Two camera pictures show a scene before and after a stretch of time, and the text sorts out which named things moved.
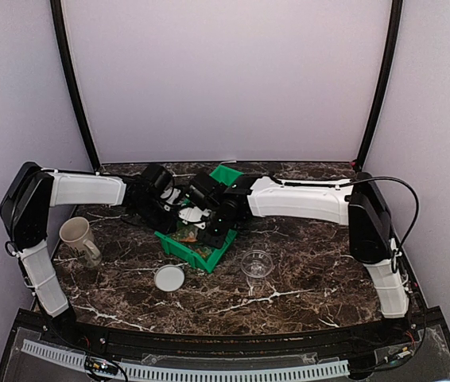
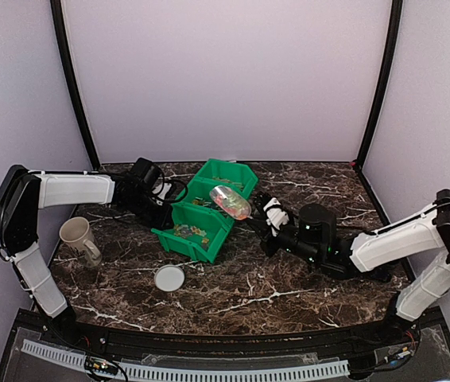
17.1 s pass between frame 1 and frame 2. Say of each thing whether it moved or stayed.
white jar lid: stayed
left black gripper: stayed
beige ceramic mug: stayed
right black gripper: moved
